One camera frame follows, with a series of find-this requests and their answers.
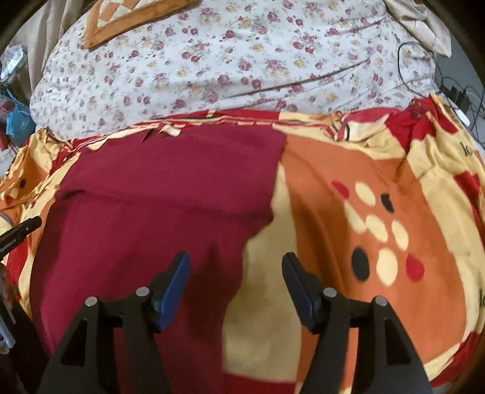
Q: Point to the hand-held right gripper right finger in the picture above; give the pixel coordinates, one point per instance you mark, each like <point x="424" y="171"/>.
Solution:
<point x="299" y="291"/>

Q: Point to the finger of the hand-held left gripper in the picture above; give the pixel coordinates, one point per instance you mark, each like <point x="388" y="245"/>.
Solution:
<point x="31" y="223"/>

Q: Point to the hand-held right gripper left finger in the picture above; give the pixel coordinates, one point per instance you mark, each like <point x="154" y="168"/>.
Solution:
<point x="174" y="288"/>

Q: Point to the dark red cloth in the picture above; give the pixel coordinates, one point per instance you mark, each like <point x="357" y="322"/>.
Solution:
<point x="151" y="197"/>

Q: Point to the blue plastic bag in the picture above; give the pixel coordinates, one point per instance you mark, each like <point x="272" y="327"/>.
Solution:
<point x="17" y="117"/>

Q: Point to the orange red printed blanket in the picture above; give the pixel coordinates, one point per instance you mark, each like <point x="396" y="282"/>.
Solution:
<point x="379" y="170"/>

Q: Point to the silvery plastic bag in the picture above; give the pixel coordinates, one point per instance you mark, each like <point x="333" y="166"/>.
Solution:
<point x="11" y="60"/>

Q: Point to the beige curtain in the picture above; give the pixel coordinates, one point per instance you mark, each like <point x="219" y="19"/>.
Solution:
<point x="420" y="26"/>
<point x="45" y="30"/>

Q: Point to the orange checkered cushion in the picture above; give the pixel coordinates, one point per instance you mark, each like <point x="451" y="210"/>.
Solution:
<point x="102" y="32"/>

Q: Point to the white floral quilt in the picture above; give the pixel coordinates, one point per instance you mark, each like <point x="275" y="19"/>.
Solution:
<point x="227" y="57"/>

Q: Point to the white charger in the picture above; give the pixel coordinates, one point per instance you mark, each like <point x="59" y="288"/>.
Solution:
<point x="464" y="115"/>

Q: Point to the black charger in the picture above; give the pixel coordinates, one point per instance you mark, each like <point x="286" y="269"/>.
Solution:
<point x="454" y="93"/>

